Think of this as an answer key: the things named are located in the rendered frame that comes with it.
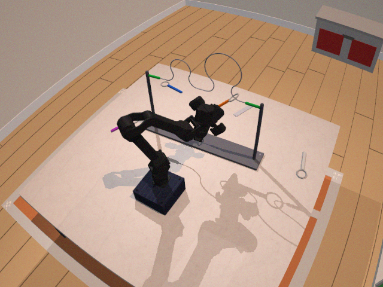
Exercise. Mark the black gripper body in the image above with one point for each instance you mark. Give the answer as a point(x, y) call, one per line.
point(217, 129)

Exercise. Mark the light grey flat bar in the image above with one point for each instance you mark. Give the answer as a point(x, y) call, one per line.
point(242, 110)

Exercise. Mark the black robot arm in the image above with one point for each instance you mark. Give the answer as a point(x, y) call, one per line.
point(159, 164)

